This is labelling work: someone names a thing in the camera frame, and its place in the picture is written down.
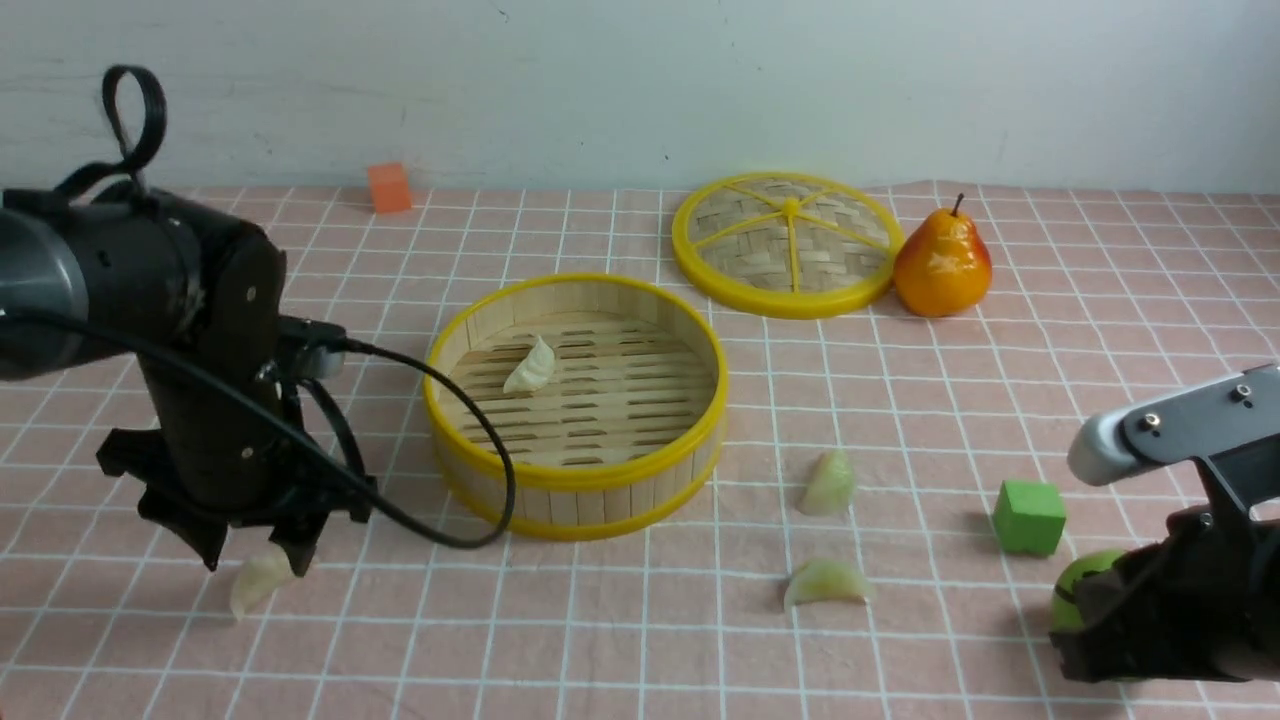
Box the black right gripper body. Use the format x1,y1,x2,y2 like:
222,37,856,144
1050,507,1279,684

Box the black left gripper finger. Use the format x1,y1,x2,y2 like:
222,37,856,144
270,520,326,578
172,516,229,571

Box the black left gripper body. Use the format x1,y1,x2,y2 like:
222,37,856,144
96,232,372,529

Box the white dumpling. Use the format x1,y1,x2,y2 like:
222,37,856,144
229,544,296,621
503,336,558,395

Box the green dumpling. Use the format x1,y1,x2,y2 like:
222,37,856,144
796,448,858,518
782,559,876,612

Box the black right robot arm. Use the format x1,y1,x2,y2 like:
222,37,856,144
1050,509,1277,683

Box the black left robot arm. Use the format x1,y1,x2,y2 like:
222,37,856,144
3,181,376,577

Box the yellow bamboo steamer tray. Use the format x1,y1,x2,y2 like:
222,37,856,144
428,273,730,541

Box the yellow woven steamer lid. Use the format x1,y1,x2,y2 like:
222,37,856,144
671,172,905,320

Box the green toy watermelon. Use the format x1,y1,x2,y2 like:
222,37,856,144
1050,550,1125,632

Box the green foam cube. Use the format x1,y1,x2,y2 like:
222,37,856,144
992,480,1068,557

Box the pink checkered tablecloth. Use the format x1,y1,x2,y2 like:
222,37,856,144
1,186,1277,719

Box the orange foam cube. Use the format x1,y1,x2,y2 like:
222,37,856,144
366,161,413,214

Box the orange yellow toy pear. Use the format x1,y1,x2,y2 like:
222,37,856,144
893,193,993,318

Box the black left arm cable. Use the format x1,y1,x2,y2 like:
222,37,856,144
0,65,518,551

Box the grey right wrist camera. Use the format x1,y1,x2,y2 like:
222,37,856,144
1068,364,1279,510

